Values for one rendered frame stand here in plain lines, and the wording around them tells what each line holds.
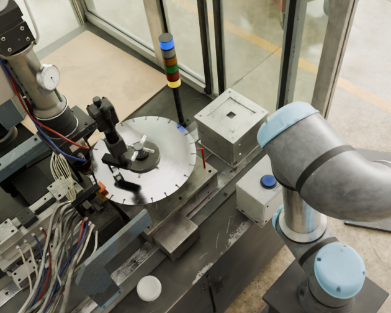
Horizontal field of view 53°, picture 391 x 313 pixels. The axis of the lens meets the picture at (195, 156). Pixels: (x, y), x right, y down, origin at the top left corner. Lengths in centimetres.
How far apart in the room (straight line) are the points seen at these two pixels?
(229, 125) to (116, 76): 66
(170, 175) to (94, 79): 79
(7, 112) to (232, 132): 67
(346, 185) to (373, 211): 6
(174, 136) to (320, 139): 66
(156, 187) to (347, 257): 53
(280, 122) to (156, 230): 63
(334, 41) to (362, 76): 185
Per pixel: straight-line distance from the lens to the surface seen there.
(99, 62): 188
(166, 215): 119
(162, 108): 160
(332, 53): 107
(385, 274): 212
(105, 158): 113
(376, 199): 65
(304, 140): 65
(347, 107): 266
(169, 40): 123
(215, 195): 132
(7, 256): 134
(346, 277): 100
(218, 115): 134
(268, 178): 117
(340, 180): 62
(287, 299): 120
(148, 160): 117
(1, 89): 88
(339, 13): 101
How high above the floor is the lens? 189
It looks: 54 degrees down
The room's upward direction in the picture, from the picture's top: 9 degrees counter-clockwise
